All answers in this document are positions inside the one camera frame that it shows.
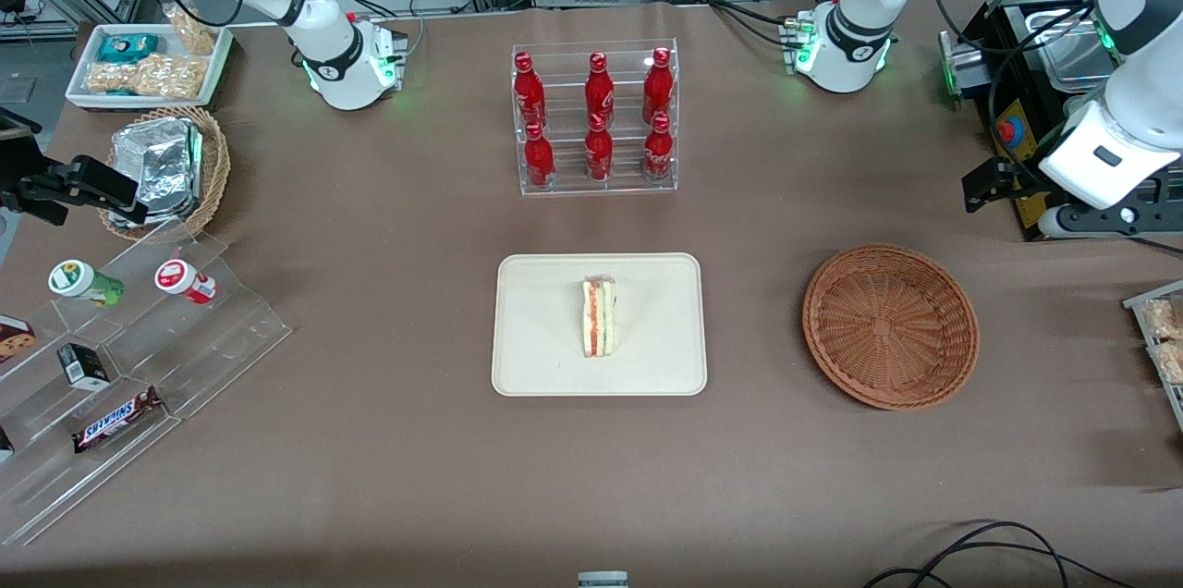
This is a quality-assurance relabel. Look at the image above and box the clear acrylic stepped display stand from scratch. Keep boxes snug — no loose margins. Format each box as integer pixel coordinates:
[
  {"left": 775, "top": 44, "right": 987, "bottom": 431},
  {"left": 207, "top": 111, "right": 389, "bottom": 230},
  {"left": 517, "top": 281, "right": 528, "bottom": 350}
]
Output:
[{"left": 0, "top": 230, "right": 295, "bottom": 548}]

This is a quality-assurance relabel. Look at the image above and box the triangle sandwich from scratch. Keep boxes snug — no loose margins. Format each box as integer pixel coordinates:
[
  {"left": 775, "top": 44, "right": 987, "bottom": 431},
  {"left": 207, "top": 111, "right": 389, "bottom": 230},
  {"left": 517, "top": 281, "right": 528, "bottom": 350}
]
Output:
[{"left": 580, "top": 276, "right": 618, "bottom": 360}]

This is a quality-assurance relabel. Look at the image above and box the stainless steel pan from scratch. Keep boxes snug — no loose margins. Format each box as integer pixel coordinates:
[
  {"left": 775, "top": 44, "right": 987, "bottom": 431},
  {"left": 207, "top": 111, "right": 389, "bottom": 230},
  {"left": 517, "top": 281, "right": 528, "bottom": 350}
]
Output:
[{"left": 1024, "top": 8, "right": 1124, "bottom": 95}]

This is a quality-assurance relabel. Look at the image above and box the clear tray of snack bags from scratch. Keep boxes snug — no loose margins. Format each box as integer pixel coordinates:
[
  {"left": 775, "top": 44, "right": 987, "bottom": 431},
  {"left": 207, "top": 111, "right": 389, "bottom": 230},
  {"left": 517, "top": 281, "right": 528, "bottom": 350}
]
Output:
[{"left": 1123, "top": 281, "right": 1183, "bottom": 434}]

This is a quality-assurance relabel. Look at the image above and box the clear bag of crackers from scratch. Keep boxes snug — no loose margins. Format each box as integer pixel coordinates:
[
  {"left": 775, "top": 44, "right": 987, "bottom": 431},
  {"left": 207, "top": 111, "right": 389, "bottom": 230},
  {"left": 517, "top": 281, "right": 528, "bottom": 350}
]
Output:
[
  {"left": 1151, "top": 340, "right": 1183, "bottom": 386},
  {"left": 1144, "top": 297, "right": 1183, "bottom": 341}
]

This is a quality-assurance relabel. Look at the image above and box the clear acrylic bottle rack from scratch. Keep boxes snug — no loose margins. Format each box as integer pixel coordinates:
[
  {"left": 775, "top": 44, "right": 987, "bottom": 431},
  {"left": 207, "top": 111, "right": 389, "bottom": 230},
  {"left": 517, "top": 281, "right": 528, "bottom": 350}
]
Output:
[{"left": 511, "top": 38, "right": 680, "bottom": 197}]

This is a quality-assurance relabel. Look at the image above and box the black cabinet with yellow panel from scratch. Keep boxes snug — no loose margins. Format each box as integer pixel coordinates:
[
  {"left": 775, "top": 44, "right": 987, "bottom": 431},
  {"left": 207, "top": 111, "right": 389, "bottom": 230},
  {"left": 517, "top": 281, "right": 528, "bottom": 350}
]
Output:
[{"left": 980, "top": 1, "right": 1183, "bottom": 243}]

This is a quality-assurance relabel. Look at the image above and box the red aluminium cola bottle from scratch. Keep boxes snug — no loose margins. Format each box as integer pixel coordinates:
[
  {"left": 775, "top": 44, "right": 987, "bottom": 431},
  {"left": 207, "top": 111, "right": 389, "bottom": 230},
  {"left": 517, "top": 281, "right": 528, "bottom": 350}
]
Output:
[
  {"left": 514, "top": 52, "right": 546, "bottom": 129},
  {"left": 524, "top": 122, "right": 555, "bottom": 191},
  {"left": 585, "top": 52, "right": 615, "bottom": 122},
  {"left": 644, "top": 112, "right": 673, "bottom": 182},
  {"left": 585, "top": 113, "right": 614, "bottom": 184},
  {"left": 643, "top": 47, "right": 674, "bottom": 122}
]

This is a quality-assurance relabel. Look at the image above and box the cream rectangular serving tray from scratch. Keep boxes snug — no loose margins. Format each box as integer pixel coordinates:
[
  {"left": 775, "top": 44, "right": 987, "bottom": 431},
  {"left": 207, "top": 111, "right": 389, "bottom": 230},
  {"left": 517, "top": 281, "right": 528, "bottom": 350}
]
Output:
[{"left": 492, "top": 252, "right": 709, "bottom": 398}]

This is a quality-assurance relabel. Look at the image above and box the light tan wicker basket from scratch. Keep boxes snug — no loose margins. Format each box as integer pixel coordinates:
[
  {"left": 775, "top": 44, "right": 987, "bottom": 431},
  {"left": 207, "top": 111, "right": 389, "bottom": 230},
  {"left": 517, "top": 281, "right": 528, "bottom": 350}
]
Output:
[{"left": 97, "top": 105, "right": 232, "bottom": 243}]

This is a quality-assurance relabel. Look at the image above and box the black cable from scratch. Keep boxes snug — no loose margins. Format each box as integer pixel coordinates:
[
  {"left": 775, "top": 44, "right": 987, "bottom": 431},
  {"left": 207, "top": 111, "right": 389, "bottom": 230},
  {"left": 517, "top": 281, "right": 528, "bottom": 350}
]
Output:
[{"left": 864, "top": 521, "right": 1138, "bottom": 588}]

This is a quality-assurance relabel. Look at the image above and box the brown round wicker basket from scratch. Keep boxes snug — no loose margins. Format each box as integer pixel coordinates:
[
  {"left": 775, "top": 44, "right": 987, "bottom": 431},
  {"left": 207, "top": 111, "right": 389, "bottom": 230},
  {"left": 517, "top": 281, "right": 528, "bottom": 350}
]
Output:
[{"left": 801, "top": 243, "right": 981, "bottom": 411}]

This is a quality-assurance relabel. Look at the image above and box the large clear nut snack bag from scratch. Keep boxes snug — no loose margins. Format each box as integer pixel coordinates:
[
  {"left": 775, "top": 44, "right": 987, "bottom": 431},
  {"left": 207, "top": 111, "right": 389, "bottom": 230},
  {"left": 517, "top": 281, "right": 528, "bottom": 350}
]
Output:
[{"left": 85, "top": 54, "right": 208, "bottom": 101}]

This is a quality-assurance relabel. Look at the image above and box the Snickers chocolate bar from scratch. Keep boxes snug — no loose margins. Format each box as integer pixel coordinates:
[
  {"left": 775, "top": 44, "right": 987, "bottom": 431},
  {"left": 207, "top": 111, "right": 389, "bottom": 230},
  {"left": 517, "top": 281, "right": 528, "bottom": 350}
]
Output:
[{"left": 72, "top": 386, "right": 165, "bottom": 455}]

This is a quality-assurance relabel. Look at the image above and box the white rectangular snack tray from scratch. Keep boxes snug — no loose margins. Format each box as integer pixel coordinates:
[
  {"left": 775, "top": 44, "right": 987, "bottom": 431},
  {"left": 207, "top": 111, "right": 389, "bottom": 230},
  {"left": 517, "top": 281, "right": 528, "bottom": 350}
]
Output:
[{"left": 65, "top": 22, "right": 235, "bottom": 113}]

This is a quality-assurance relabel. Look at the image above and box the aluminium foil food container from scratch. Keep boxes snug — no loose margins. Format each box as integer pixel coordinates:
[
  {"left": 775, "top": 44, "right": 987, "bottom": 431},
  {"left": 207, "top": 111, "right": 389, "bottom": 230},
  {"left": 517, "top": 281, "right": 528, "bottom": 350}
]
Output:
[{"left": 109, "top": 116, "right": 204, "bottom": 228}]

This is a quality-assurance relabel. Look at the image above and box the small black carton box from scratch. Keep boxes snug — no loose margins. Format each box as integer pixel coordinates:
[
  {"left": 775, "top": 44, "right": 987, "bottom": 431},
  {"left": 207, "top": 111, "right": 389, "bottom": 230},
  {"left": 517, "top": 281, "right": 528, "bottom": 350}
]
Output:
[{"left": 57, "top": 343, "right": 112, "bottom": 392}]

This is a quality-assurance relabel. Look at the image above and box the brown cookie box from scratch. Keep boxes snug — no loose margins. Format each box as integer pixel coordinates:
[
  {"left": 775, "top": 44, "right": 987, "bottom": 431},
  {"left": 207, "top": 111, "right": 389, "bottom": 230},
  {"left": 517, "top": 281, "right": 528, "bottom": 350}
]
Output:
[{"left": 0, "top": 315, "right": 38, "bottom": 365}]

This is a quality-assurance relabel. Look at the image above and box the red snack cup white lid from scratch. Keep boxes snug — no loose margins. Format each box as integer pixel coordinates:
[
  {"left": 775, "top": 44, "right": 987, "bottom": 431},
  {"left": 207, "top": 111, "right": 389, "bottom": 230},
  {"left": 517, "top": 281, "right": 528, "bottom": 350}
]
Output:
[{"left": 154, "top": 260, "right": 218, "bottom": 305}]

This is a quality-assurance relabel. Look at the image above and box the small clear nut snack bag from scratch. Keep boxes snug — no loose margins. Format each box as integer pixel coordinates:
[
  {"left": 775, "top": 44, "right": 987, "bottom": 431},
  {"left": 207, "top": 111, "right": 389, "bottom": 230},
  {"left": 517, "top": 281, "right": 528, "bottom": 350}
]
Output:
[{"left": 163, "top": 2, "right": 219, "bottom": 58}]

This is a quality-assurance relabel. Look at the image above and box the teal snack packet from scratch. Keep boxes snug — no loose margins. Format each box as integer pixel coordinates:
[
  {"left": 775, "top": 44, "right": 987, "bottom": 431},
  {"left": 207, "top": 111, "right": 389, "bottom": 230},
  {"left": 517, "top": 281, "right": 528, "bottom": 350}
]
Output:
[{"left": 98, "top": 33, "right": 160, "bottom": 65}]

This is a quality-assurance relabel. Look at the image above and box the green snack cup white lid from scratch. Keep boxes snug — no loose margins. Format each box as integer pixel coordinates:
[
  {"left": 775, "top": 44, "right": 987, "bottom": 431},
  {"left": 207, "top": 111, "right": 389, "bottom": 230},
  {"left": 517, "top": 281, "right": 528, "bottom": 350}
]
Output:
[{"left": 48, "top": 260, "right": 126, "bottom": 309}]

